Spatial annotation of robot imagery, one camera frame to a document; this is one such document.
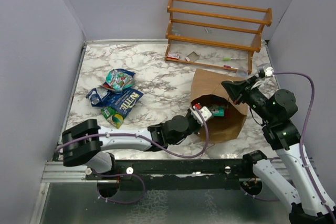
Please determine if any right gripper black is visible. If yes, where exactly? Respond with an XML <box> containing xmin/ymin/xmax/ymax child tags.
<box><xmin>222</xmin><ymin>74</ymin><xmax>275</xmax><ymax>123</ymax></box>

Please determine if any brown paper bag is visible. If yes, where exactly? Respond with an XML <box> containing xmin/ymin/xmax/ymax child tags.
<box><xmin>190</xmin><ymin>69</ymin><xmax>248</xmax><ymax>143</ymax></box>

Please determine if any dark blue snack packet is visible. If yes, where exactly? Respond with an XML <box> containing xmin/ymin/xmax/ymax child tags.
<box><xmin>86</xmin><ymin>87</ymin><xmax>143</xmax><ymax>118</ymax></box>

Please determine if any teal red snack packet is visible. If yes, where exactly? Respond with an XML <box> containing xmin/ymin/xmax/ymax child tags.
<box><xmin>100</xmin><ymin>68</ymin><xmax>135</xmax><ymax>93</ymax></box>

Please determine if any green snack packet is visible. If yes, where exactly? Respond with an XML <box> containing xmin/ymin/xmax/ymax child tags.
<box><xmin>101</xmin><ymin>106</ymin><xmax>124</xmax><ymax>129</ymax></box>

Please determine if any teal white candy bag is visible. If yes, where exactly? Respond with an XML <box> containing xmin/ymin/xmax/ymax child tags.
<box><xmin>209</xmin><ymin>105</ymin><xmax>225</xmax><ymax>117</ymax></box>

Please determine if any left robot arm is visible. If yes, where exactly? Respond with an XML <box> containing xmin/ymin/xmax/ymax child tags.
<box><xmin>55</xmin><ymin>105</ymin><xmax>213</xmax><ymax>179</ymax></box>

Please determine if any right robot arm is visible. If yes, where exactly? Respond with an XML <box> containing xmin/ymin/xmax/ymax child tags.
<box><xmin>222</xmin><ymin>76</ymin><xmax>335</xmax><ymax>223</ymax></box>

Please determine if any pink marker pen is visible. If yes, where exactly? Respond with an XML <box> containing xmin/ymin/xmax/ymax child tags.
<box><xmin>223</xmin><ymin>65</ymin><xmax>238</xmax><ymax>70</ymax></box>

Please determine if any red snack bar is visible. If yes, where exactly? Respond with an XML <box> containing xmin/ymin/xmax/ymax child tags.
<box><xmin>224</xmin><ymin>107</ymin><xmax>230</xmax><ymax>118</ymax></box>

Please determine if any green marker pen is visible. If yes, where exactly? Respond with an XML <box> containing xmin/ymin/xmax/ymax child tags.
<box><xmin>223</xmin><ymin>57</ymin><xmax>247</xmax><ymax>61</ymax></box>

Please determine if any wooden shelf rack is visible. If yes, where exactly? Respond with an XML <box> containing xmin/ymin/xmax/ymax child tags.
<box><xmin>164</xmin><ymin>0</ymin><xmax>273</xmax><ymax>73</ymax></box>

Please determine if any small open cardboard box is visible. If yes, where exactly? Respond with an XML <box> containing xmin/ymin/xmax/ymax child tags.
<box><xmin>185</xmin><ymin>51</ymin><xmax>200</xmax><ymax>62</ymax></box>

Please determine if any red white small box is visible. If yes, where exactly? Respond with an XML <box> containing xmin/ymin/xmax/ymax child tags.
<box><xmin>167</xmin><ymin>52</ymin><xmax>180</xmax><ymax>59</ymax></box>

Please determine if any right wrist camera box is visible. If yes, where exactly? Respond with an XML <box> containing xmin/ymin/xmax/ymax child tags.
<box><xmin>255</xmin><ymin>63</ymin><xmax>274</xmax><ymax>87</ymax></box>

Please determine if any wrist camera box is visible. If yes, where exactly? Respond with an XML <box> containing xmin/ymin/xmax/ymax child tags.
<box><xmin>190</xmin><ymin>103</ymin><xmax>213</xmax><ymax>126</ymax></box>
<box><xmin>255</xmin><ymin>63</ymin><xmax>274</xmax><ymax>87</ymax></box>

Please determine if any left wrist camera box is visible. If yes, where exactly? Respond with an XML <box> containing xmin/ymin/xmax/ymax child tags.
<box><xmin>190</xmin><ymin>103</ymin><xmax>213</xmax><ymax>126</ymax></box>

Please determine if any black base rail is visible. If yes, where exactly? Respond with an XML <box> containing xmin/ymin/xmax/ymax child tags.
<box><xmin>86</xmin><ymin>158</ymin><xmax>255</xmax><ymax>191</ymax></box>

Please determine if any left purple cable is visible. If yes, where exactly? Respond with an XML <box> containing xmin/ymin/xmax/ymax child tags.
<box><xmin>54</xmin><ymin>108</ymin><xmax>210</xmax><ymax>205</ymax></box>

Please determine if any purple cable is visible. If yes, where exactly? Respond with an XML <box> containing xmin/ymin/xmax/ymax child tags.
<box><xmin>272</xmin><ymin>71</ymin><xmax>336</xmax><ymax>222</ymax></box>
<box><xmin>54</xmin><ymin>108</ymin><xmax>210</xmax><ymax>205</ymax></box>

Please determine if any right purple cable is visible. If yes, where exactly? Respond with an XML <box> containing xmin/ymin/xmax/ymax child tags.
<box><xmin>272</xmin><ymin>71</ymin><xmax>336</xmax><ymax>222</ymax></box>

